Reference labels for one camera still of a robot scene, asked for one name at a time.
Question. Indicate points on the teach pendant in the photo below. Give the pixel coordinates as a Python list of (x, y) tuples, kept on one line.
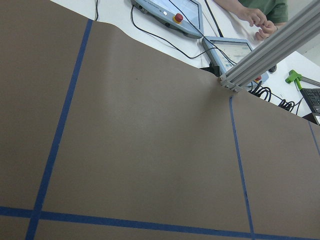
[(224, 53), (185, 16)]

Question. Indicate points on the aluminium frame post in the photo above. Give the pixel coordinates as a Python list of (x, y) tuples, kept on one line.
[(296, 32)]

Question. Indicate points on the black keyboard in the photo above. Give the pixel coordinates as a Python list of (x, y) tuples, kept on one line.
[(312, 98)]

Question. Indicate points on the right teach pendant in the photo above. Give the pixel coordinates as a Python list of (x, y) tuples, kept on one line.
[(224, 53)]

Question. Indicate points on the green plastic tool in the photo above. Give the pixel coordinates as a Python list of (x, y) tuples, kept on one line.
[(294, 77)]

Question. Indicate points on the left teach pendant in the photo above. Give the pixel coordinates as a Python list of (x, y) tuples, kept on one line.
[(185, 16)]

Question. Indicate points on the person in green shirt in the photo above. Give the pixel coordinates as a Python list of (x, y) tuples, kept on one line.
[(267, 15)]

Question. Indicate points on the person right hand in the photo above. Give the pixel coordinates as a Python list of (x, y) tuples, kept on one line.
[(266, 30)]

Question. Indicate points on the person left hand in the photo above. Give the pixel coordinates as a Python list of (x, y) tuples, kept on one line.
[(253, 16)]

